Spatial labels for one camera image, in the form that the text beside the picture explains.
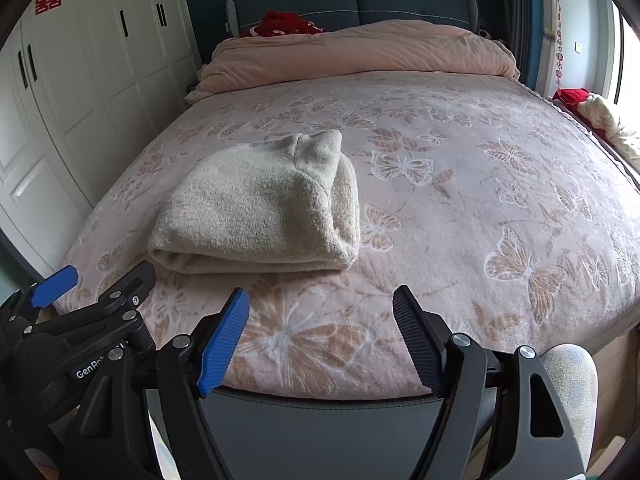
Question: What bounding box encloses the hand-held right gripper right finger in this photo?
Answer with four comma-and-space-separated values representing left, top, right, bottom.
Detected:
392, 284, 587, 480

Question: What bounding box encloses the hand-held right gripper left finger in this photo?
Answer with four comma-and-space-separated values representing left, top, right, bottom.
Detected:
65, 288, 250, 480

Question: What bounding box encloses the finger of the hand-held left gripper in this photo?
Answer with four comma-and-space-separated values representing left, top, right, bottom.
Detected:
7, 265, 79, 332
97, 261, 157, 334

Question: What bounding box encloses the beige towel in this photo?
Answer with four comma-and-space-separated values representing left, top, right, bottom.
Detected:
147, 129, 362, 276

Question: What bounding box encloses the bed with butterfly blanket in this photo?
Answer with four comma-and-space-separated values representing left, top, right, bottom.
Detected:
52, 71, 640, 402

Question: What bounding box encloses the person's leg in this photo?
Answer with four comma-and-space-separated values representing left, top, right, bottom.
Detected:
542, 343, 600, 463

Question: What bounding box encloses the white wardrobe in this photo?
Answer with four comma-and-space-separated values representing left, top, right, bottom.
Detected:
0, 0, 202, 281

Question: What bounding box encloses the cream cloth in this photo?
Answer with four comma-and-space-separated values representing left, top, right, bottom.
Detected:
577, 92, 640, 159

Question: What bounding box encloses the pink duvet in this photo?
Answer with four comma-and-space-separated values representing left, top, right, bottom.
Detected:
185, 20, 521, 107

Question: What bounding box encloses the red pillow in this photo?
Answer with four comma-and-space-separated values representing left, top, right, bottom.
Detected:
241, 9, 329, 39

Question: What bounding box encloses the grey curtain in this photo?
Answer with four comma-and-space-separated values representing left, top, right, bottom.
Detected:
502, 0, 545, 96

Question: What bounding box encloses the blue padded headboard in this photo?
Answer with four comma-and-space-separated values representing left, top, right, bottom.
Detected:
225, 0, 489, 41

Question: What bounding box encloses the window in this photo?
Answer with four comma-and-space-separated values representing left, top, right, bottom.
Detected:
607, 0, 640, 107

